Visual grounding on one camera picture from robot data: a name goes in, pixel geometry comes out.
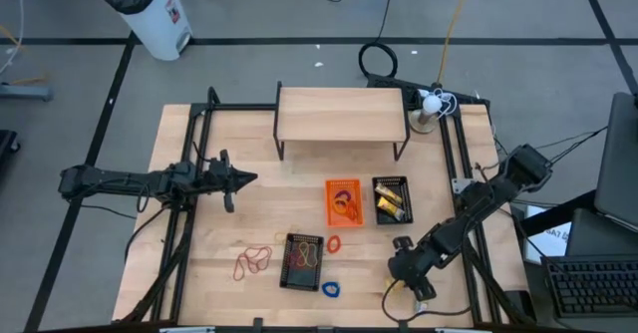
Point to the yellow rubber band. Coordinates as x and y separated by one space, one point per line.
300 258

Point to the black power strip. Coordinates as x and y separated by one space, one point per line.
394 85

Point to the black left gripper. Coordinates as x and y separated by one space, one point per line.
218 178

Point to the black keyboard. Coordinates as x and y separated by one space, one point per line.
593 285

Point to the yellow supply packet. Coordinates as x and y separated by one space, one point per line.
390 287
391 209
421 309
388 193

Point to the dark grey monitor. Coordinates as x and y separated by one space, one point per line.
618 163

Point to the black floor object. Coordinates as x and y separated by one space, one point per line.
6 146

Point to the orange slotted plastic basket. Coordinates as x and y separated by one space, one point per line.
330 221

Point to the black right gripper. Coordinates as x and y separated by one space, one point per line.
421 265

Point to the grey floor plate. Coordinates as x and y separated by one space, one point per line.
25 92

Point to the black slotted plastic basket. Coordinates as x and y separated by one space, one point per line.
406 198
301 279

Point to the wooden shelf riser black frame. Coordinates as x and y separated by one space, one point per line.
339 116

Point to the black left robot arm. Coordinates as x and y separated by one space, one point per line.
124 182

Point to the white trash bin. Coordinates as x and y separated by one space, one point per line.
149 19

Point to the silver mounting plate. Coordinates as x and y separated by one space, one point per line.
461 186

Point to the black flat device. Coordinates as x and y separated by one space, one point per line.
521 305

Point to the black table clamp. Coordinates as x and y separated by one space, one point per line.
258 325
403 326

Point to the silver bracket bar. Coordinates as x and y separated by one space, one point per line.
187 330
456 330

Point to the white globe desk lamp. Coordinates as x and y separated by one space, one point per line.
431 104

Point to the black side desk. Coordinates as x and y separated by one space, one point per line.
598 233

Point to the white printed paper sheet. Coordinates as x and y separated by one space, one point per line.
553 245

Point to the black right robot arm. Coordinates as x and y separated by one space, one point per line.
488 203

